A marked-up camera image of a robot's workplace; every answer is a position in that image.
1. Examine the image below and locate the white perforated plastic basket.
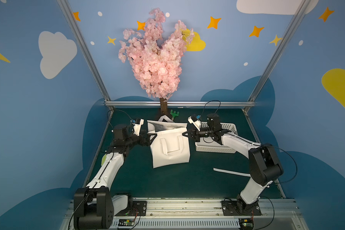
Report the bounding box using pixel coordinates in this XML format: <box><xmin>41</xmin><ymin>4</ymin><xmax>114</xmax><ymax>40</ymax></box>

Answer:
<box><xmin>195</xmin><ymin>122</ymin><xmax>239</xmax><ymax>154</ymax></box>

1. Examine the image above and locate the white insulated delivery bag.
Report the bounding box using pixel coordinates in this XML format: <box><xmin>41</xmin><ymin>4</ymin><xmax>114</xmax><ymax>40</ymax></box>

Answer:
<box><xmin>147</xmin><ymin>120</ymin><xmax>190</xmax><ymax>168</ymax></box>

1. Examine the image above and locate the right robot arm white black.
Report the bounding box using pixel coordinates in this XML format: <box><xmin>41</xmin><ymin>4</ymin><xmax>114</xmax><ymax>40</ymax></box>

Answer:
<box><xmin>183</xmin><ymin>113</ymin><xmax>284</xmax><ymax>209</ymax></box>

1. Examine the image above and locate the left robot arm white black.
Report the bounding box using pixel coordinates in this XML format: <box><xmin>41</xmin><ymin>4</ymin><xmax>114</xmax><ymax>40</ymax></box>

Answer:
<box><xmin>68</xmin><ymin>123</ymin><xmax>157</xmax><ymax>230</ymax></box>

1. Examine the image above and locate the white strip on table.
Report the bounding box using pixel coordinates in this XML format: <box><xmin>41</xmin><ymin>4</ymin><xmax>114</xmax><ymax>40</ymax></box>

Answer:
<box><xmin>213</xmin><ymin>168</ymin><xmax>251</xmax><ymax>177</ymax></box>

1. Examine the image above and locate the pink cherry blossom tree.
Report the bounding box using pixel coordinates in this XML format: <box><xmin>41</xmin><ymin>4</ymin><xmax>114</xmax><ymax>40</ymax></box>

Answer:
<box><xmin>118</xmin><ymin>8</ymin><xmax>195</xmax><ymax>116</ymax></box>

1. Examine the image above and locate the left controller board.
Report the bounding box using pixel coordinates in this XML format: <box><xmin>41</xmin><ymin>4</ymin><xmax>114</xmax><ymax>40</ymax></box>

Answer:
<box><xmin>117</xmin><ymin>219</ymin><xmax>135</xmax><ymax>228</ymax></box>

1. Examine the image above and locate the controller board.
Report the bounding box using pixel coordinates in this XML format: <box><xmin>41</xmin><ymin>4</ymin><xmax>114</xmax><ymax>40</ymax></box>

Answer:
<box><xmin>239</xmin><ymin>218</ymin><xmax>254</xmax><ymax>230</ymax></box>
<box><xmin>117</xmin><ymin>219</ymin><xmax>135</xmax><ymax>228</ymax></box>

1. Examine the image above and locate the right controller board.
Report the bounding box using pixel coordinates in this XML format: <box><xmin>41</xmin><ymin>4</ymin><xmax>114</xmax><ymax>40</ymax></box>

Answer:
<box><xmin>239</xmin><ymin>218</ymin><xmax>254</xmax><ymax>230</ymax></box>

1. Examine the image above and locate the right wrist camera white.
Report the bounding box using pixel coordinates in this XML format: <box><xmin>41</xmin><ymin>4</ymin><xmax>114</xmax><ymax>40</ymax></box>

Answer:
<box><xmin>188</xmin><ymin>115</ymin><xmax>201</xmax><ymax>131</ymax></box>

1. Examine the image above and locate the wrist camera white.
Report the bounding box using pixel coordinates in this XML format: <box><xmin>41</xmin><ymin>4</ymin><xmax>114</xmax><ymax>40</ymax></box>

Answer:
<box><xmin>131</xmin><ymin>118</ymin><xmax>144</xmax><ymax>136</ymax></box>
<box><xmin>188</xmin><ymin>115</ymin><xmax>201</xmax><ymax>131</ymax></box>

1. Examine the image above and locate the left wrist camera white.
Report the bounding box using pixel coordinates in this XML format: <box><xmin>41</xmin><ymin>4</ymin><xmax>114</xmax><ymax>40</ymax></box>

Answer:
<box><xmin>131</xmin><ymin>118</ymin><xmax>144</xmax><ymax>136</ymax></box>

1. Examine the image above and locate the green toy rake wooden handle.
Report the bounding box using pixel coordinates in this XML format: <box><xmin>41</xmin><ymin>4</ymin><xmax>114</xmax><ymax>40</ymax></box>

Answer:
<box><xmin>170</xmin><ymin>110</ymin><xmax>180</xmax><ymax>121</ymax></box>

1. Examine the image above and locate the aluminium back frame bar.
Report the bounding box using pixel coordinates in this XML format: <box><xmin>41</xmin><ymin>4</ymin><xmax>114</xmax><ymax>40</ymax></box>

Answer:
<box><xmin>105</xmin><ymin>101</ymin><xmax>255</xmax><ymax>107</ymax></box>

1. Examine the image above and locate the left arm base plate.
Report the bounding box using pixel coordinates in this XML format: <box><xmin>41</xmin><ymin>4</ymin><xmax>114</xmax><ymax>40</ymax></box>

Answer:
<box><xmin>116</xmin><ymin>201</ymin><xmax>147</xmax><ymax>217</ymax></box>

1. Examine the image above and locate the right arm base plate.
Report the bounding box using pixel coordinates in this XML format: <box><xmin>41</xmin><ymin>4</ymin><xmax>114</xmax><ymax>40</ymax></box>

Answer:
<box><xmin>221</xmin><ymin>199</ymin><xmax>262</xmax><ymax>216</ymax></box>

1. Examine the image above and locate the aluminium front rail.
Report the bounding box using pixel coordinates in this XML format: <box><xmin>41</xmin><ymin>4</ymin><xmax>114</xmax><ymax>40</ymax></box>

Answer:
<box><xmin>59</xmin><ymin>197</ymin><xmax>310</xmax><ymax>230</ymax></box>

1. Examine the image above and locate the left aluminium frame post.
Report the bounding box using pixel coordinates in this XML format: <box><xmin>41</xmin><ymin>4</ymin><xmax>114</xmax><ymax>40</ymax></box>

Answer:
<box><xmin>57</xmin><ymin>0</ymin><xmax>114</xmax><ymax>110</ymax></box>

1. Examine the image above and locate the aluminium frame post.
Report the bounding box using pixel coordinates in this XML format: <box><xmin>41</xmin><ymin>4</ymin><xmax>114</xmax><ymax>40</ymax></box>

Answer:
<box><xmin>243</xmin><ymin>0</ymin><xmax>312</xmax><ymax>115</ymax></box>
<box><xmin>57</xmin><ymin>0</ymin><xmax>114</xmax><ymax>110</ymax></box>

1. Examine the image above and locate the right aluminium frame post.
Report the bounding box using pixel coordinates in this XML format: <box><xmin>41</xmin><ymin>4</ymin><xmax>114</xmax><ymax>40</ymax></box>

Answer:
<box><xmin>243</xmin><ymin>0</ymin><xmax>312</xmax><ymax>115</ymax></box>

